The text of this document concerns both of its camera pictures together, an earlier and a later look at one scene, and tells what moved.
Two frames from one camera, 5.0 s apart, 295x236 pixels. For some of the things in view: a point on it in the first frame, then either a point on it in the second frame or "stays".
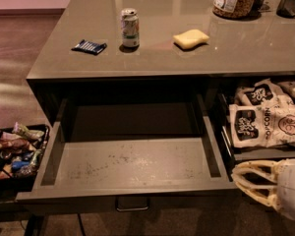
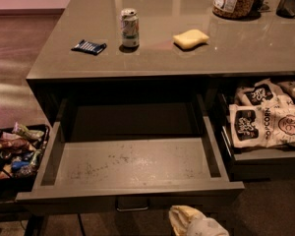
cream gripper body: (292, 190) → (208, 228)
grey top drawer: (133, 150) stays
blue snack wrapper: (18, 164) stays
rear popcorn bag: (266, 93) stays
